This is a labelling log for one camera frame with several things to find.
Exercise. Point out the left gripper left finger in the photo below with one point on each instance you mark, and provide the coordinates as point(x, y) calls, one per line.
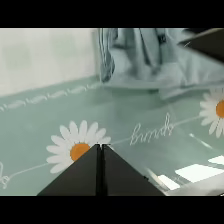
point(83, 176)

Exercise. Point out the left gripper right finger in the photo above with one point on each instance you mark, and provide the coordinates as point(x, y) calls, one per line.
point(123, 178)

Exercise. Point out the pale blue shirt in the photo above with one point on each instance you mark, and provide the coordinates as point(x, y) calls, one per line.
point(140, 63)

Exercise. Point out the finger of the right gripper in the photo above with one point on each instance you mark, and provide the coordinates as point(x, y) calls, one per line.
point(208, 43)

